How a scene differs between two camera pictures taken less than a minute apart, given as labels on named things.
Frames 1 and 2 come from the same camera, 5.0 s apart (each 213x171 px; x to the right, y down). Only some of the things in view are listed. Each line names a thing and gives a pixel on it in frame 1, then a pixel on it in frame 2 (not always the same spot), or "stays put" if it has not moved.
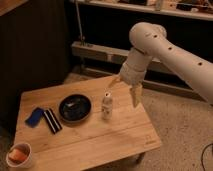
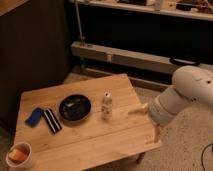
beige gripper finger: (136, 93) → (157, 132)
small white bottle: (107, 106) stays put
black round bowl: (74, 108) stays put
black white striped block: (52, 121) stays put
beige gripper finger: (114, 81) → (141, 110)
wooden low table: (84, 122) stays put
